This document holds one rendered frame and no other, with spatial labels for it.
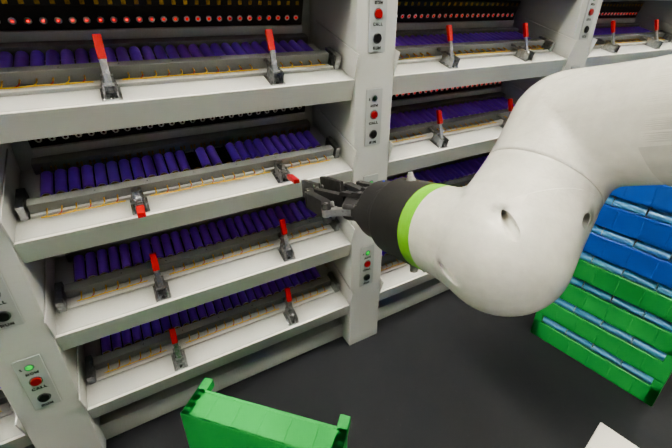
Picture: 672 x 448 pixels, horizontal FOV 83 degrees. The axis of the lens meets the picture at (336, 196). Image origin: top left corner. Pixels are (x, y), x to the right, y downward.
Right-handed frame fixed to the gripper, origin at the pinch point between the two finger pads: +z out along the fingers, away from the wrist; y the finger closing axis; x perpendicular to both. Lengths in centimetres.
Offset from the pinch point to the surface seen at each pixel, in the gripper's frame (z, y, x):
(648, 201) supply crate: -17, 68, -12
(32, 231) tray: 18.2, -42.2, -2.2
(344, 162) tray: 19.1, 15.3, 0.5
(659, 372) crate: -22, 71, -53
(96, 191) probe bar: 20.4, -32.8, 2.2
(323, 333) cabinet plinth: 32, 12, -48
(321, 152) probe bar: 20.3, 10.3, 3.3
